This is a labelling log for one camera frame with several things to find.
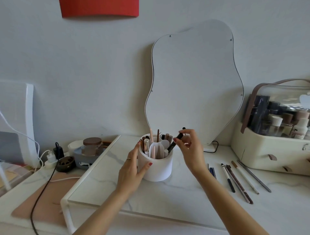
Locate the person's left hand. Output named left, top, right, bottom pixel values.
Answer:
left=118, top=142, right=153, bottom=194

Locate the person's right hand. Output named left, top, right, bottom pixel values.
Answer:
left=174, top=129, right=207, bottom=175

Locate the black mascara pen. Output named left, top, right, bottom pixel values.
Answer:
left=167, top=133, right=184, bottom=153

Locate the white round makeup holder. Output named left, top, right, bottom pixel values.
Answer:
left=137, top=133, right=174, bottom=182

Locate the person's left forearm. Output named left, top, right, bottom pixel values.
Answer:
left=75, top=188, right=133, bottom=235

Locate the person's right forearm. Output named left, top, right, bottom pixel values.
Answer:
left=192, top=167, right=270, bottom=235

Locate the bunch of upright makeup tools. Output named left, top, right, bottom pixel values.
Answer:
left=139, top=127, right=186, bottom=159

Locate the white mirror base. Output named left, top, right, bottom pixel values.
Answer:
left=203, top=142, right=217, bottom=153

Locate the glass jar with brown lid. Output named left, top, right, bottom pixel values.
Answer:
left=81, top=137, right=104, bottom=157

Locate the wavy frameless mirror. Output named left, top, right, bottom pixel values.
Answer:
left=144, top=19, right=244, bottom=146

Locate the grey storage tray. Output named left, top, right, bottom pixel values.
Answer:
left=72, top=145, right=107, bottom=168

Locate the row of makeup pencils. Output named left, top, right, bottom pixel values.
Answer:
left=207, top=159, right=272, bottom=205

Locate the white round container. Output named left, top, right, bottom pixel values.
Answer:
left=67, top=140, right=84, bottom=155

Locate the brown round perforated dish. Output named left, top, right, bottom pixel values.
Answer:
left=56, top=156, right=76, bottom=173

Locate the cream cosmetics storage case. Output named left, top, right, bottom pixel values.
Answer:
left=230, top=78, right=310, bottom=176

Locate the black charger plug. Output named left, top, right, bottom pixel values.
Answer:
left=53, top=142, right=65, bottom=159

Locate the white charger plug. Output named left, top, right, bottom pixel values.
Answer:
left=46, top=150, right=59, bottom=168

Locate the pink desk mat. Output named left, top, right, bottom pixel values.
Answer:
left=11, top=173, right=82, bottom=227

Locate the group of cosmetic bottles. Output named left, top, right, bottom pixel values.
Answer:
left=249, top=95, right=310, bottom=140

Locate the white chair back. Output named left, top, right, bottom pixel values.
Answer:
left=0, top=81, right=41, bottom=170

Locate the clear plastic storage box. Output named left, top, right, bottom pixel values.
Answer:
left=0, top=160, right=35, bottom=197

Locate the black mirror cable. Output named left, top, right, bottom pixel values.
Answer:
left=203, top=140, right=219, bottom=153

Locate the white charger cable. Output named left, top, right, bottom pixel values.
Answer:
left=51, top=176, right=81, bottom=182

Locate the black charger cable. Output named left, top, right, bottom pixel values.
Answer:
left=30, top=163, right=60, bottom=235

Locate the thin white cable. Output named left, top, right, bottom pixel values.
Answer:
left=0, top=111, right=41, bottom=168

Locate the red wall hanging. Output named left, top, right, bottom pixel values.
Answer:
left=59, top=0, right=140, bottom=18

